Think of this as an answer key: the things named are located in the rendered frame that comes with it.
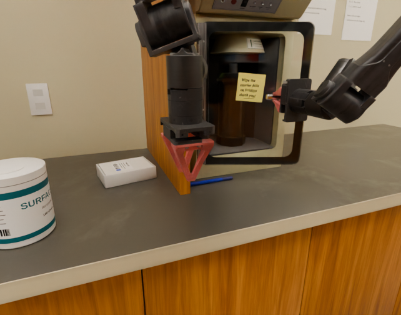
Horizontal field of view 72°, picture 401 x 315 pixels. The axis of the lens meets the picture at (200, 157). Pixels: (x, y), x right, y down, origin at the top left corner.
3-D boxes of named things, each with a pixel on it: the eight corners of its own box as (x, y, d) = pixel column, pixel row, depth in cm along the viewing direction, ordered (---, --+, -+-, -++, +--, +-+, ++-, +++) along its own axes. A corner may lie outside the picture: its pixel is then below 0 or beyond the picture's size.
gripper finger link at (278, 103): (286, 80, 76) (310, 82, 67) (283, 107, 78) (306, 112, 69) (264, 81, 73) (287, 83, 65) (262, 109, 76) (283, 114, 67)
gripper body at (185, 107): (193, 124, 53) (192, 84, 50) (215, 137, 44) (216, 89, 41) (160, 127, 51) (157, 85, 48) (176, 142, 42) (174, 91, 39)
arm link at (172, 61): (161, 47, 40) (200, 47, 40) (171, 49, 47) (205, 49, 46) (163, 95, 43) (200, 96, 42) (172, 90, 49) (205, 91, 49)
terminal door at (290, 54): (199, 164, 86) (199, 21, 73) (298, 164, 86) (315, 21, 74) (199, 165, 85) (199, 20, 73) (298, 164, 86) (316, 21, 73)
